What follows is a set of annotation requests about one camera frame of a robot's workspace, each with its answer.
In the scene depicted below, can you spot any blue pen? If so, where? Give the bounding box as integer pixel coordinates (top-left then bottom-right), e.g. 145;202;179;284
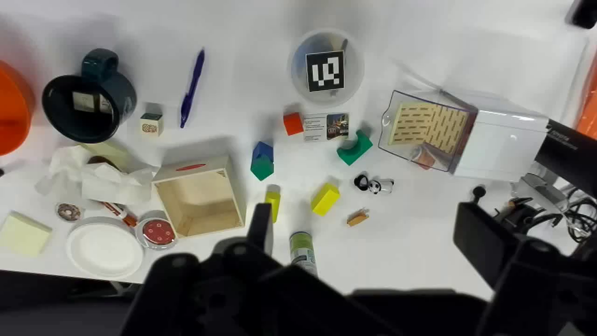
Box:
179;47;207;131

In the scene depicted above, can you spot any small picture card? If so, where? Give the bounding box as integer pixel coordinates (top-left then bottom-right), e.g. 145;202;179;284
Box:
325;112;351;140

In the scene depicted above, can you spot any blue and green block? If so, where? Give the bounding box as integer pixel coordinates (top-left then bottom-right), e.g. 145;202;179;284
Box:
248;140;276;183

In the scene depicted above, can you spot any black cable coil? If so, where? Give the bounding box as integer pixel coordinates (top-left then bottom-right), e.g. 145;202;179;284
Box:
558;185;597;247

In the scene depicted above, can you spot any clear box with pegboard insert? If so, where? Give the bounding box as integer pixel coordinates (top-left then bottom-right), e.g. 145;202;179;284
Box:
377;88;552;183

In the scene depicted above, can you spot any small black white toy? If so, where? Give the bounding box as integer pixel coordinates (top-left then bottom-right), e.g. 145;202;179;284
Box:
352;172;395;196

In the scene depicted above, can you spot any small tan wooden piece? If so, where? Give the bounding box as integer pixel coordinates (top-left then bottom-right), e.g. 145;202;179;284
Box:
345;209;371;228

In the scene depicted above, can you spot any red orange cube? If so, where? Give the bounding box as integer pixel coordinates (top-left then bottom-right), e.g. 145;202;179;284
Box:
282;111;306;139

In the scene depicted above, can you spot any orange flat tool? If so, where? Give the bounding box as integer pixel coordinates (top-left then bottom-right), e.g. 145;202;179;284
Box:
574;55;597;140

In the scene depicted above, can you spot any pale yellow sticky note pad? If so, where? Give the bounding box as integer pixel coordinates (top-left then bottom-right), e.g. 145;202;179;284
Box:
0;211;54;258

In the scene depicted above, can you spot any small wooden crate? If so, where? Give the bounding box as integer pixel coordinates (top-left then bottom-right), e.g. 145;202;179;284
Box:
151;155;246;239

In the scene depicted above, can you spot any small white card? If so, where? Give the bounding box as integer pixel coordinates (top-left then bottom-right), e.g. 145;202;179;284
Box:
302;114;328;142

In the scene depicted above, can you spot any red white bowl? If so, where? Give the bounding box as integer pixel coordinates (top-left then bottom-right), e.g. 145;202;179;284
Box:
136;211;179;251

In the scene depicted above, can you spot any orange plastic bowl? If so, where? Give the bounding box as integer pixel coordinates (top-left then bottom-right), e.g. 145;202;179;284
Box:
0;60;35;157

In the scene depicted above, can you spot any crumpled white tissue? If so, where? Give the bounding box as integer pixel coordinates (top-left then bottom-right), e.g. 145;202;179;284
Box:
33;144;157;211

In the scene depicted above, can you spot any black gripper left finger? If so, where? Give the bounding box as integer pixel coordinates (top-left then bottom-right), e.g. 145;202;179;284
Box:
119;202;388;336

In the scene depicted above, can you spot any green notched block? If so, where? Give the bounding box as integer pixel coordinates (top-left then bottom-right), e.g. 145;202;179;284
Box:
336;127;375;168

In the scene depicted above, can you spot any yellow cylinder block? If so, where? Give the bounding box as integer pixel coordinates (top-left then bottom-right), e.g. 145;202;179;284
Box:
263;183;283;224

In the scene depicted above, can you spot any printed wooden cube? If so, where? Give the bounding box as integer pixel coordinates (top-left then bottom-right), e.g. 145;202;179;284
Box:
138;101;166;139

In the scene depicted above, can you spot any red white sachet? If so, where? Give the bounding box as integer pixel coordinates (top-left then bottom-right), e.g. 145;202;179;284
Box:
99;200;127;219

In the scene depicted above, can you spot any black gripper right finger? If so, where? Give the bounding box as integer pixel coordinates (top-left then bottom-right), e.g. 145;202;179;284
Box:
451;202;597;336

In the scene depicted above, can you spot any yellow rectangular block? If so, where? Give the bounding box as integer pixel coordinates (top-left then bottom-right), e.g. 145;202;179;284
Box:
310;178;343;219

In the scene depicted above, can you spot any dark teal mug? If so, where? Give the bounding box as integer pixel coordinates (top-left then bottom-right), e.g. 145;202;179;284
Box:
41;47;138;146

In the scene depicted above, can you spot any small round brown token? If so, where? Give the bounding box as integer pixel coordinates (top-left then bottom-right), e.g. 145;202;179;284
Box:
56;202;84;224

